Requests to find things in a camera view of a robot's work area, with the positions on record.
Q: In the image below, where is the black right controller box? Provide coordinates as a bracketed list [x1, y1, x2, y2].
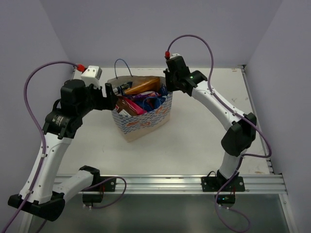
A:
[215, 194, 236, 205]

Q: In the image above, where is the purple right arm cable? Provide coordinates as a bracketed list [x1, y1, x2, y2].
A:
[164, 34, 272, 231]

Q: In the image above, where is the purple candy packet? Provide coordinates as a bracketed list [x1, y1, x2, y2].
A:
[133, 91, 161, 100]

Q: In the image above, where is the black controller box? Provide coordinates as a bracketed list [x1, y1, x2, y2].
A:
[215, 194, 236, 205]
[82, 194, 104, 205]

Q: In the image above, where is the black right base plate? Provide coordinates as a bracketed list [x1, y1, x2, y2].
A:
[201, 171, 245, 192]

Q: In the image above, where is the aluminium mounting rail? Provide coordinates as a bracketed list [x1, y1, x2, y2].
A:
[54, 173, 285, 195]

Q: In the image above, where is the blue checkered paper bag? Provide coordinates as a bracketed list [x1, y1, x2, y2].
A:
[108, 65, 173, 142]

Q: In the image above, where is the dark blue snack packet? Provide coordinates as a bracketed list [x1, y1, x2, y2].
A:
[134, 84, 169, 112]

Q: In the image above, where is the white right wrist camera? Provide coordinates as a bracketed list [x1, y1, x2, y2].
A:
[166, 53, 180, 60]

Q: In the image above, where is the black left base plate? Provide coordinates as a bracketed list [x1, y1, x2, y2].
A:
[83, 176, 117, 192]

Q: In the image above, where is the orange snack packet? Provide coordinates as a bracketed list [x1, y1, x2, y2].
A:
[124, 77, 160, 95]

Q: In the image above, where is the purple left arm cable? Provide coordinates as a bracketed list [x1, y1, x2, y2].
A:
[0, 60, 127, 233]

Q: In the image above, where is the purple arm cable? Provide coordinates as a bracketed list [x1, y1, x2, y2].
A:
[0, 60, 127, 233]
[164, 34, 272, 231]

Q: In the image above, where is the pink snack packet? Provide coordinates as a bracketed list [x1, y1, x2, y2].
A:
[122, 97, 147, 116]

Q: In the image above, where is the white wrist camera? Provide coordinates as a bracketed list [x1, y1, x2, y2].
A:
[81, 66, 102, 89]
[166, 53, 180, 60]

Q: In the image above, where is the black left controller box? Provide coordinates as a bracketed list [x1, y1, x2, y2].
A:
[82, 194, 104, 205]

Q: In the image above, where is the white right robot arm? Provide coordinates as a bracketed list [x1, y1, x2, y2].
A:
[164, 52, 257, 191]

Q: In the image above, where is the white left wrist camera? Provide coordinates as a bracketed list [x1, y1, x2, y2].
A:
[81, 66, 102, 89]

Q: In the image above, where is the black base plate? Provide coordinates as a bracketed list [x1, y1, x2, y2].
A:
[201, 171, 245, 192]
[83, 176, 117, 192]

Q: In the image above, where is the brown snack packet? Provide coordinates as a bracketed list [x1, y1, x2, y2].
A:
[115, 97, 134, 117]

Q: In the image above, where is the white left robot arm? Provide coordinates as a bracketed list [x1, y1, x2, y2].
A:
[8, 79, 118, 221]

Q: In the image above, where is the blue white snack packet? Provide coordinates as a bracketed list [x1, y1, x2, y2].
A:
[113, 81, 133, 95]

